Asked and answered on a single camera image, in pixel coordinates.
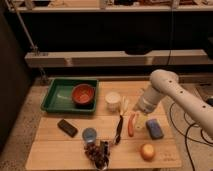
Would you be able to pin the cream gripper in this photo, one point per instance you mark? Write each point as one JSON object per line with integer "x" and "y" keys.
{"x": 140, "y": 122}

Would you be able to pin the dark grape bunch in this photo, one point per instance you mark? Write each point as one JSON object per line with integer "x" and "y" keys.
{"x": 94, "y": 153}

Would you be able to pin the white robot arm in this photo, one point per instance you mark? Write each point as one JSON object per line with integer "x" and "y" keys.
{"x": 166, "y": 83}

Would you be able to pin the white plastic cup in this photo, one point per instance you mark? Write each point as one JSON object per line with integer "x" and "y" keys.
{"x": 113, "y": 100}

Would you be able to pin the blue clear plastic cup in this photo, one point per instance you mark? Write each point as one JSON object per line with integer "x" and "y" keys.
{"x": 89, "y": 135}

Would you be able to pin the blue sponge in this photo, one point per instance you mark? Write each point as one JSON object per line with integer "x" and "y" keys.
{"x": 154, "y": 129}

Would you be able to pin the cream banana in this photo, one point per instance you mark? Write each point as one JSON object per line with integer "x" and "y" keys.
{"x": 124, "y": 105}

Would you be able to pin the yellow apple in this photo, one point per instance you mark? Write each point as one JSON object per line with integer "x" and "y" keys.
{"x": 147, "y": 152}

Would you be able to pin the black metal clip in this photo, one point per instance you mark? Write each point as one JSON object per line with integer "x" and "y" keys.
{"x": 104, "y": 147}

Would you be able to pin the red bowl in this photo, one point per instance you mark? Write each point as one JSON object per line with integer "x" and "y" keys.
{"x": 83, "y": 94}

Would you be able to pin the black rectangular block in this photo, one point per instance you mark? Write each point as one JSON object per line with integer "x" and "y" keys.
{"x": 67, "y": 128}

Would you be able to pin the wooden shelf board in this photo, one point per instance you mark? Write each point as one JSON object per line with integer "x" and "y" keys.
{"x": 116, "y": 58}

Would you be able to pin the green plastic tray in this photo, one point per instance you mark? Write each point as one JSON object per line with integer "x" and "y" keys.
{"x": 58, "y": 97}

